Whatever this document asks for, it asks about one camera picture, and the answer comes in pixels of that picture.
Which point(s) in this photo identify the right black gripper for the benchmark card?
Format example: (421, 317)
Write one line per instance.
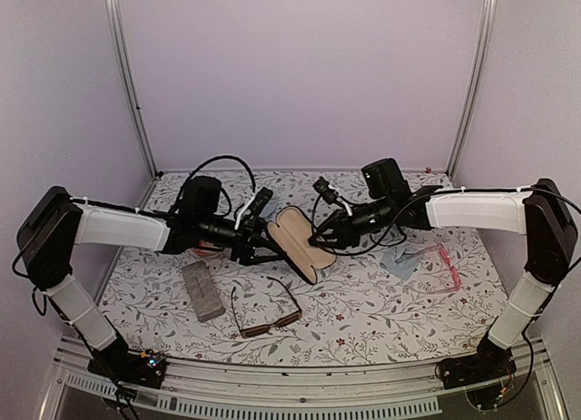
(343, 232)

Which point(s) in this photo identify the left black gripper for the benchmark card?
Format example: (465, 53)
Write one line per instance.
(244, 249)

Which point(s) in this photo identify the black glasses case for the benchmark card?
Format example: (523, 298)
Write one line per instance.
(291, 230)

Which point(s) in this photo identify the blue cleaning cloth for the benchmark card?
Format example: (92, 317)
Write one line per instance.
(400, 262)

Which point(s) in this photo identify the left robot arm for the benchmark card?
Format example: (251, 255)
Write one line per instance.
(61, 223)

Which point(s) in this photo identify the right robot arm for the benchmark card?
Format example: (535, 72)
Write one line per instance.
(538, 212)

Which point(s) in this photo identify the brown sunglasses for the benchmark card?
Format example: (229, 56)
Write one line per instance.
(265, 328)

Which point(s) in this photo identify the pink sunglasses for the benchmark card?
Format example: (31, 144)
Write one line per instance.
(450, 285)

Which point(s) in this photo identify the red patterned bowl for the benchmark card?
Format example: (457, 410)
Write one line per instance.
(207, 250)

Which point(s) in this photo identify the grey glasses case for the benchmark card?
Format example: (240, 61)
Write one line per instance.
(203, 294)

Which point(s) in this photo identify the floral tablecloth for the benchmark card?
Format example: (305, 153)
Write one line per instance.
(356, 314)

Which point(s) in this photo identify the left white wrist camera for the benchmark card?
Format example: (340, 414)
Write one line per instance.
(253, 207)

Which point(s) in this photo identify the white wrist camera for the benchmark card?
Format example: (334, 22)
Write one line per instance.
(253, 207)
(331, 195)

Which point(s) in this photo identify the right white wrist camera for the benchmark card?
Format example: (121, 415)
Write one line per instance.
(331, 195)

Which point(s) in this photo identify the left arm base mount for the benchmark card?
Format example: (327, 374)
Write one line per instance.
(122, 366)

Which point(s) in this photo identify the front aluminium rail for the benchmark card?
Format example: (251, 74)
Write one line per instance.
(206, 390)

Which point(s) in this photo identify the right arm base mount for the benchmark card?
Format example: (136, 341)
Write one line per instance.
(485, 379)

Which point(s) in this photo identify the right aluminium frame post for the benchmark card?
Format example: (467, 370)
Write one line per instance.
(485, 31)

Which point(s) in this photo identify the aluminium frame post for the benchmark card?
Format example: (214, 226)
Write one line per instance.
(115, 20)
(485, 31)

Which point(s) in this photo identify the left aluminium frame post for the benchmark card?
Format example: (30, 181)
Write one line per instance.
(115, 20)

